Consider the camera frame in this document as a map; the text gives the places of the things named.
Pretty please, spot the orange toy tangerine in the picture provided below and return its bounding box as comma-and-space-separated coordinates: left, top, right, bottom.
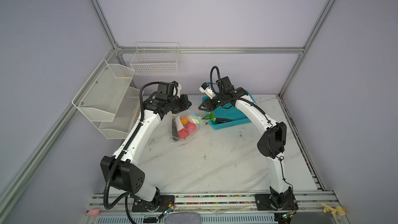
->
180, 117, 189, 125

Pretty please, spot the teal plastic basket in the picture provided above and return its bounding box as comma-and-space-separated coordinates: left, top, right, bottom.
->
202, 104, 251, 130

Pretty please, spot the clear zip top bag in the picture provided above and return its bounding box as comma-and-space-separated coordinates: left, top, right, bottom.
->
171, 109, 204, 142

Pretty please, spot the red toy fruit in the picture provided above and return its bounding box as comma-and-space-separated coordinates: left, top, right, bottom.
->
178, 128, 189, 139

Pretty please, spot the pink toy fruit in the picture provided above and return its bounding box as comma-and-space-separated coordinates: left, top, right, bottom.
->
185, 122, 198, 133

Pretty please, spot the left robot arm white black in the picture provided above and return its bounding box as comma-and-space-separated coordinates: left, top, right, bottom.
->
101, 81, 192, 211

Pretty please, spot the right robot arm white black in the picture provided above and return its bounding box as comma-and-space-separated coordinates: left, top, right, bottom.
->
199, 77, 297, 210

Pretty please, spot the white mesh lower shelf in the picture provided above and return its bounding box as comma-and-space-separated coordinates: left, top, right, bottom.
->
99, 87, 140, 140

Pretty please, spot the white mesh shelf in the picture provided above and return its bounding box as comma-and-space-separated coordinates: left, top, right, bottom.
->
99, 87, 140, 140
72, 60, 135, 122

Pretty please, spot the white mesh upper shelf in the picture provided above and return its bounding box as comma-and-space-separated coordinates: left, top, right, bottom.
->
72, 60, 135, 122

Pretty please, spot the grey cloth pad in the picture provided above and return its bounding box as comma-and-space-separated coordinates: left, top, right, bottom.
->
165, 213, 202, 224

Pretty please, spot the pink eraser block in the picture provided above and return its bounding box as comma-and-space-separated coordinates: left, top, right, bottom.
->
86, 208, 101, 216

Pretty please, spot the yellow plastic clip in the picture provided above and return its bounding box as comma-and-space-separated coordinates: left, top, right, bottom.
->
320, 203, 346, 217

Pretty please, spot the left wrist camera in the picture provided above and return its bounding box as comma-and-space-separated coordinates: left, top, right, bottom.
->
172, 81, 182, 97

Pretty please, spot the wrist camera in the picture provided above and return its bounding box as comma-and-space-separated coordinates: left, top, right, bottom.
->
200, 83, 216, 99
172, 81, 182, 97

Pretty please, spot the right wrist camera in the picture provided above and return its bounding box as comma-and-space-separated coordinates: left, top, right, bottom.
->
200, 83, 216, 99

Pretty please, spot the white wire wall basket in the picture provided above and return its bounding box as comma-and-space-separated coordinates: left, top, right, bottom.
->
130, 42, 180, 76

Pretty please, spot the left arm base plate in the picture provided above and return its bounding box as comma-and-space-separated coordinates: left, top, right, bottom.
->
131, 195, 175, 213

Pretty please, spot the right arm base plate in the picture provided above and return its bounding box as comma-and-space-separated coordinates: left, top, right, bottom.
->
255, 193, 299, 211

